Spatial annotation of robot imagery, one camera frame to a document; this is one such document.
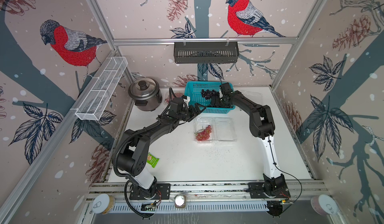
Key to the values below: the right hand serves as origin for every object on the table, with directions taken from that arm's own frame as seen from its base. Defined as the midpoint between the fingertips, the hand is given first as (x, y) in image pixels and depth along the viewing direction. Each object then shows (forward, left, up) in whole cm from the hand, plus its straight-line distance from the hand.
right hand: (216, 102), depth 109 cm
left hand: (-18, +9, +16) cm, 26 cm away
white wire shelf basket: (-16, +66, +29) cm, 74 cm away
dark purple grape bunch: (+7, +7, +1) cm, 10 cm away
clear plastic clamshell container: (+4, +30, +4) cm, 30 cm away
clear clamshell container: (+8, -30, -1) cm, 31 cm away
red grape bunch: (-27, +9, +2) cm, 29 cm away
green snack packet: (-43, +39, -1) cm, 58 cm away
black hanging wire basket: (+24, +9, +28) cm, 37 cm away
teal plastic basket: (+11, +18, +3) cm, 21 cm away
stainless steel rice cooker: (-6, +48, +15) cm, 50 cm away
